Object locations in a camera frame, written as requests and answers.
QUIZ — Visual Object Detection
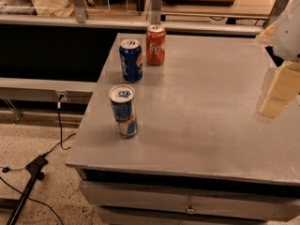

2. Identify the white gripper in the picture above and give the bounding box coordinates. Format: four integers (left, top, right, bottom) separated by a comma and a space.
254, 0, 300, 118

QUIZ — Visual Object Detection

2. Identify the red bull can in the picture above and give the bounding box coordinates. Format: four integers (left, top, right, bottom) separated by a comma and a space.
109, 84, 137, 138

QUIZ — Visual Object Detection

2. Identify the red coca-cola can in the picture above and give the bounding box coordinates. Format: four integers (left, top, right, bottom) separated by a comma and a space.
146, 24, 166, 66

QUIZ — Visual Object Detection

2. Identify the blue pepsi can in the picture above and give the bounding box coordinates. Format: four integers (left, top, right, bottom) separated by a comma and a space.
119, 38, 143, 83

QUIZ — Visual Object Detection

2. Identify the grey table cabinet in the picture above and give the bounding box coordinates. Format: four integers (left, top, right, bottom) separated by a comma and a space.
67, 36, 300, 225

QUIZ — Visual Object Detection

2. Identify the metal drawer latch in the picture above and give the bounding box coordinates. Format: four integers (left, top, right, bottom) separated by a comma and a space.
185, 198, 196, 214

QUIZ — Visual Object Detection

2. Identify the grey metal railing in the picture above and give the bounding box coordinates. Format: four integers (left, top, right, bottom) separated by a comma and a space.
0, 0, 276, 36

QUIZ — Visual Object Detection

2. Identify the black stand leg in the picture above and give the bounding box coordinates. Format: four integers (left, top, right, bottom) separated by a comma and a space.
6, 156, 48, 225

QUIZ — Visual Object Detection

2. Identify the black cable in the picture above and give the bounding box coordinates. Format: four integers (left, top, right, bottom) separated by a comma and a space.
0, 100, 77, 225

